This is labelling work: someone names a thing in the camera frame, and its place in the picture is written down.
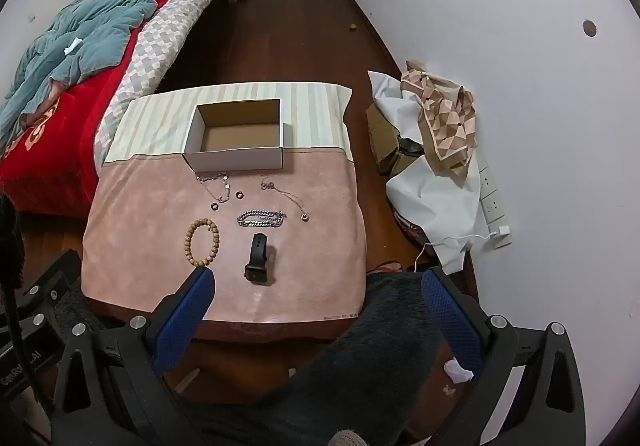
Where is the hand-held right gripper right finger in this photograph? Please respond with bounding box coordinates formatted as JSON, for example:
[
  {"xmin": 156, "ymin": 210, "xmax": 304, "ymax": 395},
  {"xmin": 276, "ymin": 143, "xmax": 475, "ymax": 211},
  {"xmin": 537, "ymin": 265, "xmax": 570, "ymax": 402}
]
[{"xmin": 421, "ymin": 267, "xmax": 587, "ymax": 446}]

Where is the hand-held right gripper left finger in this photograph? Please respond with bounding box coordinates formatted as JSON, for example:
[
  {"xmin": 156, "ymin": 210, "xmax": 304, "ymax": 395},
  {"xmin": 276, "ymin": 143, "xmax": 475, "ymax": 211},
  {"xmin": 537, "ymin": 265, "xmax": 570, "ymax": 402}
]
[{"xmin": 52, "ymin": 268, "xmax": 218, "ymax": 446}]

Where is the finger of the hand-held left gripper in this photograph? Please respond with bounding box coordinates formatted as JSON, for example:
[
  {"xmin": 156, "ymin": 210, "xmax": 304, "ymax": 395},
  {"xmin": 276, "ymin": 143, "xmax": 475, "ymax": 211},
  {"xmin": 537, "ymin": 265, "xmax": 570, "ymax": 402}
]
[{"xmin": 15, "ymin": 250, "xmax": 98, "ymax": 342}]

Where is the wooden bead bracelet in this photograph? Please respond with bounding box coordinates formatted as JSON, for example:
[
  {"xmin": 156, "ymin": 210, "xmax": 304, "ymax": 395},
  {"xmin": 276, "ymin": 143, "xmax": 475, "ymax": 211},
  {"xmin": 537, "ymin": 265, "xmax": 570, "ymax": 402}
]
[{"xmin": 185, "ymin": 219, "xmax": 221, "ymax": 268}]

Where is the black smartwatch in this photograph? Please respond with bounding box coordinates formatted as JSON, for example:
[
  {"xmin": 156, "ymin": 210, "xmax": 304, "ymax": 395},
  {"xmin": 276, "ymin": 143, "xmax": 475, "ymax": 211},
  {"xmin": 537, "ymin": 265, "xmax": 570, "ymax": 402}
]
[{"xmin": 243, "ymin": 232, "xmax": 275, "ymax": 285}]

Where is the silver chain bracelet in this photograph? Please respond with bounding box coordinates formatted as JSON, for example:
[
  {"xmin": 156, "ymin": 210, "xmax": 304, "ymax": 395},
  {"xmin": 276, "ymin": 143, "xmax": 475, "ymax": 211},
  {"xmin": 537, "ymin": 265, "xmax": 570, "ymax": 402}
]
[{"xmin": 236, "ymin": 209, "xmax": 288, "ymax": 229}]

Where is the silver necklace with coin pendants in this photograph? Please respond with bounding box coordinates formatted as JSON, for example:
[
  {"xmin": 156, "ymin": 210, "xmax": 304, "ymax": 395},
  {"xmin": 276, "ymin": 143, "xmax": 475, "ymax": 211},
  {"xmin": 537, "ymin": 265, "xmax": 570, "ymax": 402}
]
[{"xmin": 196, "ymin": 171, "xmax": 232, "ymax": 209}]

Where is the silver necklace with ring pendant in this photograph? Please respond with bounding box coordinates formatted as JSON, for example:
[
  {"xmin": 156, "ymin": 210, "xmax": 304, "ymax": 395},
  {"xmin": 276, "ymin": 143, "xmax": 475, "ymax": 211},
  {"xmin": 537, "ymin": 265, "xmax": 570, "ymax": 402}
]
[{"xmin": 260, "ymin": 174, "xmax": 311, "ymax": 223}]

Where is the white cardboard box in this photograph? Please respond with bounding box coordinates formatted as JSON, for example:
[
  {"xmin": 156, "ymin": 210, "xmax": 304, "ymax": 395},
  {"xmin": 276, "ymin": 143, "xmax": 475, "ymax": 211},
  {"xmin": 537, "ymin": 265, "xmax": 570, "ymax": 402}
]
[{"xmin": 181, "ymin": 98, "xmax": 285, "ymax": 174}]

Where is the white paper scrap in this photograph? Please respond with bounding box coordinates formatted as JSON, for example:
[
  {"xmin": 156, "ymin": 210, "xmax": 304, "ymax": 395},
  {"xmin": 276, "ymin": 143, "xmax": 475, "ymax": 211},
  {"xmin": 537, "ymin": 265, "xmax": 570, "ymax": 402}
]
[{"xmin": 444, "ymin": 357, "xmax": 473, "ymax": 384}]

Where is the person's leg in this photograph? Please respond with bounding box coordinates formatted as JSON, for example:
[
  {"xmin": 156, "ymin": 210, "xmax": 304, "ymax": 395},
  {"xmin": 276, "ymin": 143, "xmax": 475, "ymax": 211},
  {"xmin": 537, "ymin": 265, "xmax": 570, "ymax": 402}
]
[{"xmin": 200, "ymin": 271, "xmax": 476, "ymax": 446}]

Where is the white cloth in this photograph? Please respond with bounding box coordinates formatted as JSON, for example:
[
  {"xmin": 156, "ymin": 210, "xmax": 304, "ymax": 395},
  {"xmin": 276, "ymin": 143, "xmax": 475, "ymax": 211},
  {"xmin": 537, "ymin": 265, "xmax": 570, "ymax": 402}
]
[{"xmin": 367, "ymin": 70, "xmax": 488, "ymax": 275}]

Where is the pink and striped blanket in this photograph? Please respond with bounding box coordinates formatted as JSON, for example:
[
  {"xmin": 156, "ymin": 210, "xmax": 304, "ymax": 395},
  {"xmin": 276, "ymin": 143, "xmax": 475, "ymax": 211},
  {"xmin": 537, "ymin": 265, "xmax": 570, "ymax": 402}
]
[{"xmin": 80, "ymin": 82, "xmax": 368, "ymax": 342}]

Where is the white power strip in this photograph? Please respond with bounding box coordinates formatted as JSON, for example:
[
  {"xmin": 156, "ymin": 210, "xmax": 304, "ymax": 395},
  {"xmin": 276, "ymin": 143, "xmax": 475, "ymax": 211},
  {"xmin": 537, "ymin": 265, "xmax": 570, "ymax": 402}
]
[{"xmin": 477, "ymin": 161, "xmax": 508, "ymax": 227}]

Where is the bed with red blanket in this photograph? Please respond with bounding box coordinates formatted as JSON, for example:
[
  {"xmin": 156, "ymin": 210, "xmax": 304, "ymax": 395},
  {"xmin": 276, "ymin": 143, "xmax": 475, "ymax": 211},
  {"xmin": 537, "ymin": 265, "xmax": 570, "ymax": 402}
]
[{"xmin": 0, "ymin": 0, "xmax": 236, "ymax": 219}]

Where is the beige patterned scarf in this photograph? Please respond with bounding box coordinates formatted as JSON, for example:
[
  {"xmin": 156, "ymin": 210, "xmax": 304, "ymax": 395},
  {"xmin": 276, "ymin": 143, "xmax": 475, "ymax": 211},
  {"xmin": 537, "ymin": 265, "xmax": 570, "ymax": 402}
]
[{"xmin": 400, "ymin": 60, "xmax": 478, "ymax": 177}]

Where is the brown cardboard box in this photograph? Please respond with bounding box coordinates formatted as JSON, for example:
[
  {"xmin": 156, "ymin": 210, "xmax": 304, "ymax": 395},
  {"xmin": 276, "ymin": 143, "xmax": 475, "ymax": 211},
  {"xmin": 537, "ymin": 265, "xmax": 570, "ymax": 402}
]
[{"xmin": 365, "ymin": 101, "xmax": 426, "ymax": 177}]

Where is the blue quilt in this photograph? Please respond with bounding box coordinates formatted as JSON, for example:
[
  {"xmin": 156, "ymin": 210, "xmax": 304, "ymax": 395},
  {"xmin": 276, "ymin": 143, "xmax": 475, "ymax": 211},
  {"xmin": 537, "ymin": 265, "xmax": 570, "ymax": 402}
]
[{"xmin": 0, "ymin": 0, "xmax": 238, "ymax": 147}]

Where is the checkered bed sheet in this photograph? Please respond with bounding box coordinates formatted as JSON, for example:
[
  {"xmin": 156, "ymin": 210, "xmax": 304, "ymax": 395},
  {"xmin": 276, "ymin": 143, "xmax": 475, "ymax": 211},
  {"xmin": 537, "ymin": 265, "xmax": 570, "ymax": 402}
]
[{"xmin": 92, "ymin": 0, "xmax": 236, "ymax": 167}]

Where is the black cable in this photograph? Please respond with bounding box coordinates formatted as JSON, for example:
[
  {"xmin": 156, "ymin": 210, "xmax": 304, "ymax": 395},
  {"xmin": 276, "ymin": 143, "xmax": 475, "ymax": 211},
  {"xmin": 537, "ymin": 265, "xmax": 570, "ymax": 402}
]
[{"xmin": 0, "ymin": 276, "xmax": 43, "ymax": 427}]

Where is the white charger cable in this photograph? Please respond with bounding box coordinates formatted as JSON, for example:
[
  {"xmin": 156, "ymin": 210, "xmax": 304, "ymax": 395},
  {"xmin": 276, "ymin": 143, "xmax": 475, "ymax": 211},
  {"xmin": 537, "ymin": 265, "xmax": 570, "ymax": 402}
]
[{"xmin": 412, "ymin": 233, "xmax": 496, "ymax": 272}]

